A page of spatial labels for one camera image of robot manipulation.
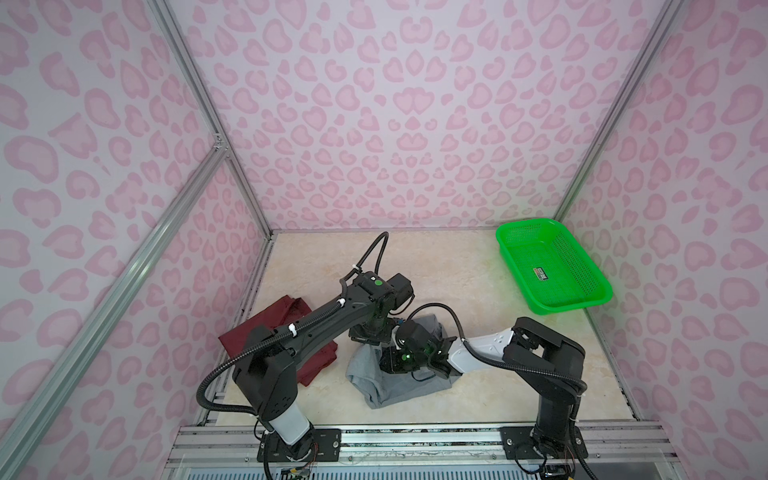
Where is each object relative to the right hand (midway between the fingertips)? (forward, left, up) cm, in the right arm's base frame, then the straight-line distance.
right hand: (378, 364), depth 83 cm
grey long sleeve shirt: (-6, -2, -1) cm, 6 cm away
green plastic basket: (+35, -60, -4) cm, 70 cm away
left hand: (+4, 0, +9) cm, 10 cm away
